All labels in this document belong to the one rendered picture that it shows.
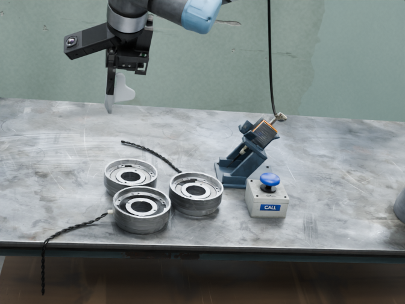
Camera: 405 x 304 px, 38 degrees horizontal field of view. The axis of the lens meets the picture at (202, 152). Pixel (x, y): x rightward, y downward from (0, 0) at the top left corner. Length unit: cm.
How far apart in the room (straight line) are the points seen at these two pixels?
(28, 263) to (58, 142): 28
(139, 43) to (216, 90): 168
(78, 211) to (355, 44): 202
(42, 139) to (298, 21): 167
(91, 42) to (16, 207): 34
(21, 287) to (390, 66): 217
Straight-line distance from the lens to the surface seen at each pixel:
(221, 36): 272
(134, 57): 115
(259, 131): 122
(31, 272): 138
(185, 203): 111
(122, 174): 119
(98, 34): 115
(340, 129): 161
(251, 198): 115
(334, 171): 139
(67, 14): 268
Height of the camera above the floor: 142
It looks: 27 degrees down
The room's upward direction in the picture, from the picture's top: 8 degrees clockwise
